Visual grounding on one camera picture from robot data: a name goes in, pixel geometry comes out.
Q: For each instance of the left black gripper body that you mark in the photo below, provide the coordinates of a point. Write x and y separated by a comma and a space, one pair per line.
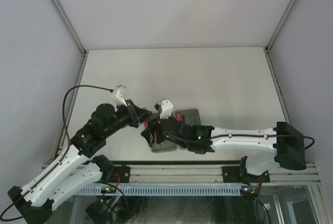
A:
121, 120

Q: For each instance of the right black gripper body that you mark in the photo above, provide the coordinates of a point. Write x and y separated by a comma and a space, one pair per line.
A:
184, 145

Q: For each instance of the red handled pliers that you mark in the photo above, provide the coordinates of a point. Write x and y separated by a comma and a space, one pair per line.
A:
151, 124

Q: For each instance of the grey plastic tool case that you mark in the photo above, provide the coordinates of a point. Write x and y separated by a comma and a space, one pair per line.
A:
189, 116

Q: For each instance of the red black screwdriver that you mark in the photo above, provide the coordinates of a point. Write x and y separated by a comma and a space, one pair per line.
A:
178, 117

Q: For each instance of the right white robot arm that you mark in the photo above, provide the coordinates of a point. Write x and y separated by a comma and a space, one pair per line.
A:
280, 146

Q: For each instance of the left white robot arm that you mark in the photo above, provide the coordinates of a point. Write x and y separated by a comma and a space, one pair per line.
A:
77, 166

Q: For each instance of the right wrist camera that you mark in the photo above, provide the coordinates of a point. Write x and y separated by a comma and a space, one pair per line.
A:
164, 108

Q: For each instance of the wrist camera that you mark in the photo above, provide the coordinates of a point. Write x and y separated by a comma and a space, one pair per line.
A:
117, 95
164, 108

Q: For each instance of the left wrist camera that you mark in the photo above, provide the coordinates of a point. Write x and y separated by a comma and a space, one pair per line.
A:
117, 95

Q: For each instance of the aluminium mounting rail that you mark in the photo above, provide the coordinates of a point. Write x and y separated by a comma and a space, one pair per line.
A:
211, 174

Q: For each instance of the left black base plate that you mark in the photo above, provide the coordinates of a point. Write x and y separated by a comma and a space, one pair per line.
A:
117, 174

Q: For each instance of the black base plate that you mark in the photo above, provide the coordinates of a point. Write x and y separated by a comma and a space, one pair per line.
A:
117, 174
231, 174

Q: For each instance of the blue slotted cable duct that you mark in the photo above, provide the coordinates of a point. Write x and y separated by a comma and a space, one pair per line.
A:
161, 190

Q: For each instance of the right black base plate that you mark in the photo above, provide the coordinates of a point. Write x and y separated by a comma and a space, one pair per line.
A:
231, 174

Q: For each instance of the left aluminium frame post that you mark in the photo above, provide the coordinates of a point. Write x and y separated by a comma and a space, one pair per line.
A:
73, 35

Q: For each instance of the aluminium frame post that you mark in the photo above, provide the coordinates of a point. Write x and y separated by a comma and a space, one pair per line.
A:
268, 50
73, 35

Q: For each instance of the right aluminium frame post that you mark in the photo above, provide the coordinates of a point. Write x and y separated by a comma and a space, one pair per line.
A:
268, 50

